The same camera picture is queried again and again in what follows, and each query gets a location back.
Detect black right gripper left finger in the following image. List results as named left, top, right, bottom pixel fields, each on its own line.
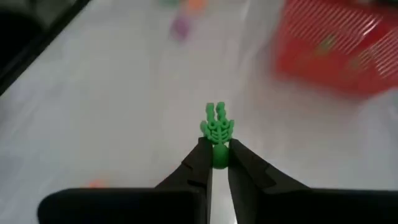
left=154, top=137, right=214, bottom=224

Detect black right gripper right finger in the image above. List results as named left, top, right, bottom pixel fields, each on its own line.
left=228, top=139, right=309, bottom=224

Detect green skeleton toy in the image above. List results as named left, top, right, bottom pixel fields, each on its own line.
left=199, top=101, right=235, bottom=170

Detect red plastic basket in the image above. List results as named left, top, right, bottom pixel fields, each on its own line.
left=270, top=0, right=398, bottom=99

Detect purple skeleton toy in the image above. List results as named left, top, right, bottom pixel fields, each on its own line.
left=169, top=15, right=192, bottom=41

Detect orange skeleton toy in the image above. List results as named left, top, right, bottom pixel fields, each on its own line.
left=185, top=0, right=208, bottom=12

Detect black table frame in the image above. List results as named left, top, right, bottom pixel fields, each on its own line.
left=0, top=0, right=93, bottom=96

